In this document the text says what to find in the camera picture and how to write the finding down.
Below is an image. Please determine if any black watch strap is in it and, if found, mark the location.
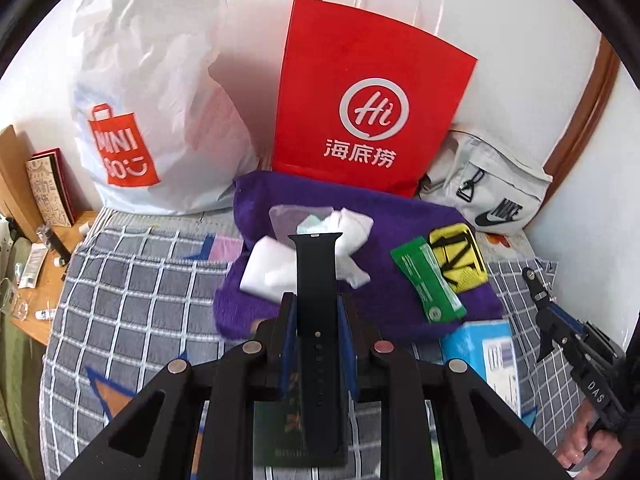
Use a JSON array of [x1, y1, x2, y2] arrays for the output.
[[287, 231, 348, 461]]

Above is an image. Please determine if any green sachet packet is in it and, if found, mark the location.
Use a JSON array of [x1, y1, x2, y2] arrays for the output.
[[390, 236, 466, 323]]

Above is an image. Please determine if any person's right hand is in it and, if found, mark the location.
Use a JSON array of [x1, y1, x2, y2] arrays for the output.
[[554, 400, 622, 479]]

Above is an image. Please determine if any purple towel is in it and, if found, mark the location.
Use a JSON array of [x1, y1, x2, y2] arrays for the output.
[[214, 169, 506, 345]]

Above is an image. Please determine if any small translucent organza pouch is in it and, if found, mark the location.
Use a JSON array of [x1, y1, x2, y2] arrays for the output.
[[269, 205, 333, 248]]

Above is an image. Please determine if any dark green tea tin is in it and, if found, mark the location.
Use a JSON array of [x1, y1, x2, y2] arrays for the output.
[[253, 372, 347, 470]]

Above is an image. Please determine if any blue tissue pack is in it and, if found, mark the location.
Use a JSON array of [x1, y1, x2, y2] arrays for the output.
[[440, 320, 521, 416]]

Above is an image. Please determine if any yellow black small pouch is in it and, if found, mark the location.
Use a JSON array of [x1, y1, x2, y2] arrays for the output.
[[428, 223, 488, 294]]

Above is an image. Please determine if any grey checked bed sheet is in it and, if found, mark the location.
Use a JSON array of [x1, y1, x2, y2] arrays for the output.
[[39, 209, 582, 479]]

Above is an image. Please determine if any brown star mat blue edge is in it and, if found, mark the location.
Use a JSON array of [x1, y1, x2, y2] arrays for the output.
[[85, 366, 139, 422]]

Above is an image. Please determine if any grey Nike waist bag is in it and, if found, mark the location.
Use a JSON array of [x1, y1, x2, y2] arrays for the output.
[[419, 126, 552, 235]]

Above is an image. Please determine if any white Miniso plastic bag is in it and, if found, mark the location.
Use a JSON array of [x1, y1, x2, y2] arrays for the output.
[[70, 0, 257, 216]]

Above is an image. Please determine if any red Haidilao paper bag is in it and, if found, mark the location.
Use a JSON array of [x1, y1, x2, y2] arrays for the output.
[[271, 0, 476, 197]]

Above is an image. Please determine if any brown framed picture card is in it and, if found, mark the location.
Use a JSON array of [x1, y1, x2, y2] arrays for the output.
[[25, 148, 76, 228]]

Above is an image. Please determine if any wooden door frame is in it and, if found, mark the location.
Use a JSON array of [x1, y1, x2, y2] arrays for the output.
[[542, 36, 620, 205]]

